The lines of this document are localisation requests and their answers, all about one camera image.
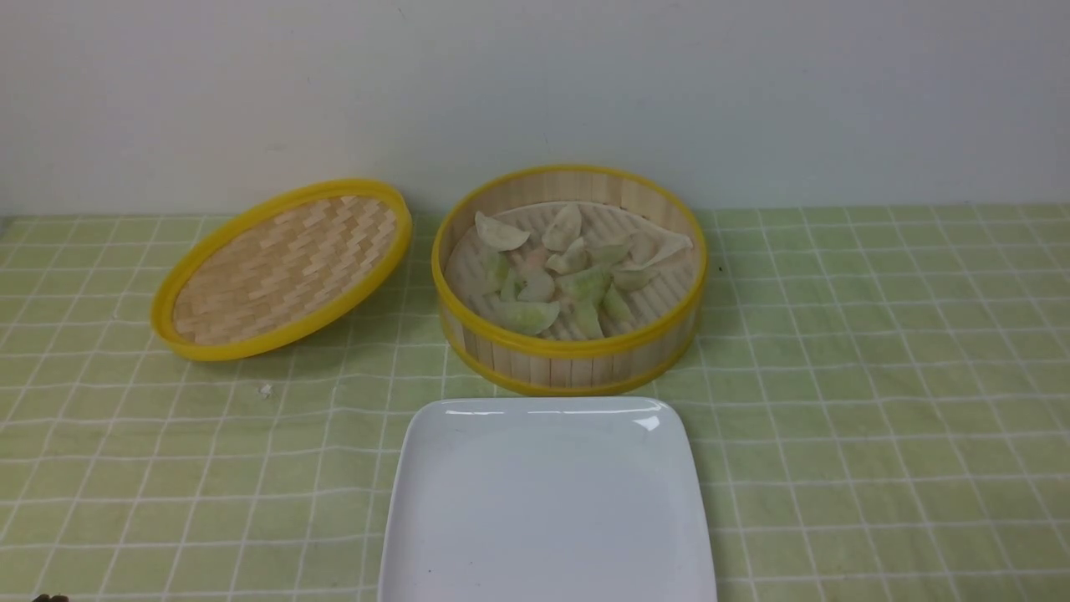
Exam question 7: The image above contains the small green steamed dumpling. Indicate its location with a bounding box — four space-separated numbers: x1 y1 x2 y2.
601 284 635 324

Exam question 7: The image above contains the white dumpling back centre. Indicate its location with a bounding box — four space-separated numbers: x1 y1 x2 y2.
542 202 583 254

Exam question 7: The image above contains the yellow rimmed bamboo steamer basket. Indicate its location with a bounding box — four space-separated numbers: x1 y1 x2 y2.
432 166 707 396

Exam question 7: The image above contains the pale dumpling right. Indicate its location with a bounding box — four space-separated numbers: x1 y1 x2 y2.
612 268 658 291

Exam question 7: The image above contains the white dumpling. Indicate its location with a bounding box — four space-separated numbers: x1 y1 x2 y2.
475 211 531 252
542 202 583 254

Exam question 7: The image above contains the green checkered tablecloth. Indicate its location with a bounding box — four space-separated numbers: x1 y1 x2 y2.
1 206 1069 601

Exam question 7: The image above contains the yellow rimmed bamboo steamer lid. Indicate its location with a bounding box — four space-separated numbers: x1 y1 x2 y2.
150 179 414 362

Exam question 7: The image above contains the pale dumpling centre left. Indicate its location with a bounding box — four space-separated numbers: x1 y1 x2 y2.
517 268 557 304

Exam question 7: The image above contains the white dumpling back left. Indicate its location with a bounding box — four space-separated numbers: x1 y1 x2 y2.
475 211 531 252

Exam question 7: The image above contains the white square plate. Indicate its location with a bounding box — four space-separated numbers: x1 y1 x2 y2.
378 396 718 601

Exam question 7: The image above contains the white steamer liner cloth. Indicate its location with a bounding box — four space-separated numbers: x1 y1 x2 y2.
441 201 698 342

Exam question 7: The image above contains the large green steamed dumpling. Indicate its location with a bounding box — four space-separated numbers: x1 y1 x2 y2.
494 300 561 338

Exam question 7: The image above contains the green dumpling front centre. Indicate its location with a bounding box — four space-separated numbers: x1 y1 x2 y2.
572 300 603 340

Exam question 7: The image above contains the pale dumpling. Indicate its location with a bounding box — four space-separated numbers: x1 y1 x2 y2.
612 268 658 291
517 268 557 304

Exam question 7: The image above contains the green dumpling left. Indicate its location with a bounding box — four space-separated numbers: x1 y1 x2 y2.
482 250 513 294

